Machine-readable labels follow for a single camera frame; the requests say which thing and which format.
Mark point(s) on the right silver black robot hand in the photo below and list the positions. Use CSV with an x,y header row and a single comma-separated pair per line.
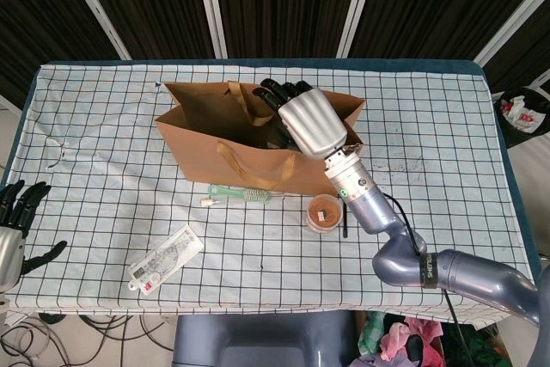
x,y
313,122

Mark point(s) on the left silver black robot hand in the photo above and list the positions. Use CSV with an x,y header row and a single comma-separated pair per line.
x,y
10,251

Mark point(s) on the round brown cake cup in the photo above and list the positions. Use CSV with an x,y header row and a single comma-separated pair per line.
x,y
322,214

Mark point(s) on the brown paper shopping bag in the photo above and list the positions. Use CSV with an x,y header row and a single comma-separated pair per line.
x,y
202,156

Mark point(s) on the black plastic spoon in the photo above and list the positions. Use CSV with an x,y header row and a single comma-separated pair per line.
x,y
345,229

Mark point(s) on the white black checkered tablecloth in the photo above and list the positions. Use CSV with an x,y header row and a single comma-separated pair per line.
x,y
429,126

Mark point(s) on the clear packaged ruler set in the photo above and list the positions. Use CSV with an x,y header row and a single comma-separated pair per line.
x,y
167,257

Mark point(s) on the black trash bin with waste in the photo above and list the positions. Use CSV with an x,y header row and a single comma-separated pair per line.
x,y
522,115

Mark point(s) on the grey-blue robot torso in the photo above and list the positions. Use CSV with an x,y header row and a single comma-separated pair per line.
x,y
258,337

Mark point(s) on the colourful pile of clothes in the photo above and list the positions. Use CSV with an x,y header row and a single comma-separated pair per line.
x,y
408,337

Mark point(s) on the white partition frame post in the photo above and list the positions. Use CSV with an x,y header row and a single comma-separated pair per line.
x,y
96,6
210,6
511,23
358,6

